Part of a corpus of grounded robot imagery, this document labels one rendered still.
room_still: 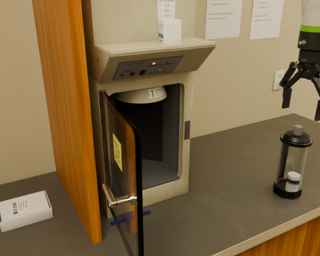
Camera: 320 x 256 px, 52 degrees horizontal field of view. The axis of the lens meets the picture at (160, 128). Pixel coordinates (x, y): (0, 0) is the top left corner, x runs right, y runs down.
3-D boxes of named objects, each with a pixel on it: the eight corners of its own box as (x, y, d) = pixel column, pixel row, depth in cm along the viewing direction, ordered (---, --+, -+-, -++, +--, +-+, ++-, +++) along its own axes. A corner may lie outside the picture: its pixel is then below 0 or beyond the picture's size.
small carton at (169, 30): (158, 41, 93) (158, 19, 90) (175, 40, 94) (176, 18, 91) (163, 44, 88) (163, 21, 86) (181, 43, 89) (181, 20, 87)
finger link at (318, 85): (313, 69, 106) (317, 67, 105) (328, 100, 104) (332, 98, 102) (305, 70, 105) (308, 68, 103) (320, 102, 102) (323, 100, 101)
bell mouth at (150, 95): (106, 92, 114) (105, 76, 112) (152, 85, 122) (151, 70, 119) (127, 107, 99) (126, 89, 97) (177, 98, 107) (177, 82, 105)
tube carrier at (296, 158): (265, 185, 126) (273, 134, 117) (286, 178, 130) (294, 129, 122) (288, 200, 117) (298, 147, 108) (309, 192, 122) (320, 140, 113)
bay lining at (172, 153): (91, 164, 127) (83, 75, 114) (151, 150, 139) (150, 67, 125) (115, 197, 108) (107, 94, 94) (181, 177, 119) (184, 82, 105)
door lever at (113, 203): (122, 186, 83) (121, 177, 82) (133, 207, 75) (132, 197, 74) (101, 190, 82) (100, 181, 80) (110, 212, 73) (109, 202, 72)
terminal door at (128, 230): (112, 208, 107) (103, 89, 91) (142, 280, 81) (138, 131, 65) (109, 209, 106) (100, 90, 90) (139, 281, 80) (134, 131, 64)
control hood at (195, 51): (96, 82, 91) (93, 44, 87) (193, 68, 105) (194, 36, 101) (111, 92, 81) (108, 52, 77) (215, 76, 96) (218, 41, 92)
